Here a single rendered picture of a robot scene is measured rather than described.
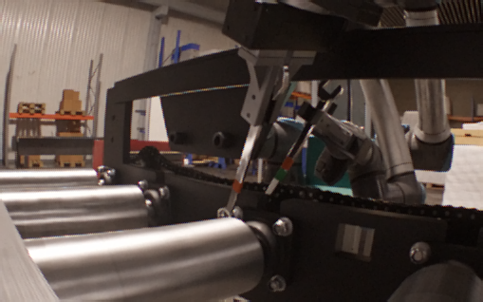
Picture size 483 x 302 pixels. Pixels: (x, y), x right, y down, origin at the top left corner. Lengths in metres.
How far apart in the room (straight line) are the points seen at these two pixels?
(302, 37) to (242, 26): 0.07
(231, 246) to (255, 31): 0.24
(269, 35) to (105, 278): 0.27
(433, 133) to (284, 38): 0.88
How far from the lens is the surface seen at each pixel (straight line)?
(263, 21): 0.29
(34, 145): 5.36
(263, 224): 0.48
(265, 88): 0.36
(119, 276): 0.32
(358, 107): 1.48
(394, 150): 0.85
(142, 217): 0.65
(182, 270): 0.35
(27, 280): 0.24
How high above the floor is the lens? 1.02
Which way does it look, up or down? 2 degrees down
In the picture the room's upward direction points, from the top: 3 degrees clockwise
